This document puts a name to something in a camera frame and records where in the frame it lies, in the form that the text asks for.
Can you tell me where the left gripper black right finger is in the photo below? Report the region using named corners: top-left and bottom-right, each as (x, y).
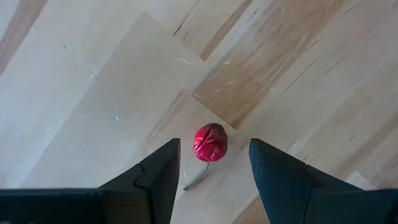
top-left (248, 138), bottom-right (364, 224)

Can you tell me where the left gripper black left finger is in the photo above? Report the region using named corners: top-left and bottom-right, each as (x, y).
top-left (98, 138), bottom-right (182, 224)

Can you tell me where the dark red toy cherry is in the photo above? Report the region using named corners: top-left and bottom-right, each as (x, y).
top-left (182, 123), bottom-right (229, 192)

